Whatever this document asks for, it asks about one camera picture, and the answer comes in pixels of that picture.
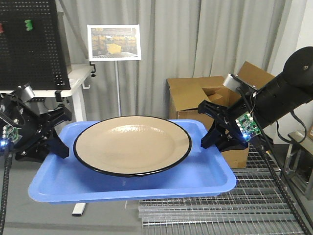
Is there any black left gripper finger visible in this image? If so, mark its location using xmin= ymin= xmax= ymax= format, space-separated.
xmin=39 ymin=107 xmax=71 ymax=127
xmin=45 ymin=128 xmax=69 ymax=159

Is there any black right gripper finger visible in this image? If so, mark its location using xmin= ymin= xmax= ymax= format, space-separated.
xmin=201 ymin=120 xmax=227 ymax=149
xmin=198 ymin=100 xmax=229 ymax=122

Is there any green left circuit board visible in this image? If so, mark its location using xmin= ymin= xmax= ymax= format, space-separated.
xmin=1 ymin=125 xmax=19 ymax=143

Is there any open cardboard box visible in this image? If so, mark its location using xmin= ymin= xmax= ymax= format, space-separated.
xmin=167 ymin=62 xmax=274 ymax=169

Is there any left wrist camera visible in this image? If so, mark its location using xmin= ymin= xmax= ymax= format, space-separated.
xmin=11 ymin=83 xmax=35 ymax=103

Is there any green right circuit board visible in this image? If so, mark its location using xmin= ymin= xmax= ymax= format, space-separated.
xmin=235 ymin=112 xmax=261 ymax=141

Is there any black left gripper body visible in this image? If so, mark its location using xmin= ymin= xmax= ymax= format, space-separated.
xmin=0 ymin=94 xmax=53 ymax=164

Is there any blue plastic tray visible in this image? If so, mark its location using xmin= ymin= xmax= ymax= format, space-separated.
xmin=27 ymin=118 xmax=238 ymax=205

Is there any right braided black cable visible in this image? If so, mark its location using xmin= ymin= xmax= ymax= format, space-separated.
xmin=236 ymin=87 xmax=313 ymax=235

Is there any left braided black cable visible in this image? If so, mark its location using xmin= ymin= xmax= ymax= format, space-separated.
xmin=0 ymin=138 xmax=14 ymax=235

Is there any sign on metal stand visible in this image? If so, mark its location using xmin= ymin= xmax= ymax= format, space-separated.
xmin=87 ymin=24 xmax=142 ymax=116

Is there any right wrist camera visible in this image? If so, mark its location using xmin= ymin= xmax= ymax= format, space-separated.
xmin=223 ymin=74 xmax=257 ymax=93

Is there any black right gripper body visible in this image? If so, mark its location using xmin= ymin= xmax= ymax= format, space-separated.
xmin=215 ymin=98 xmax=251 ymax=152

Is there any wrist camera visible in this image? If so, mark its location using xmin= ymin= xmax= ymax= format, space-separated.
xmin=11 ymin=83 xmax=35 ymax=103
xmin=223 ymin=74 xmax=257 ymax=93

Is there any braided black cable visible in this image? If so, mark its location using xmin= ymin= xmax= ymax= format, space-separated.
xmin=236 ymin=87 xmax=313 ymax=235
xmin=0 ymin=138 xmax=14 ymax=235

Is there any green circuit board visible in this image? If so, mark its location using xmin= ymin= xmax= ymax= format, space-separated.
xmin=1 ymin=125 xmax=19 ymax=143
xmin=235 ymin=112 xmax=261 ymax=141

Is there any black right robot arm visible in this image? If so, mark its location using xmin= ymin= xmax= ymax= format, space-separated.
xmin=198 ymin=47 xmax=313 ymax=152

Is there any beige plate with black rim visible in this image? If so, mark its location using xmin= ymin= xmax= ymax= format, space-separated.
xmin=73 ymin=116 xmax=192 ymax=177

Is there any grey curtain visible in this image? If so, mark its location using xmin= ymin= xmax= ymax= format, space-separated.
xmin=57 ymin=0 xmax=310 ymax=120

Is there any black pegboard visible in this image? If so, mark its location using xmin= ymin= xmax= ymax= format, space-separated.
xmin=0 ymin=0 xmax=70 ymax=91

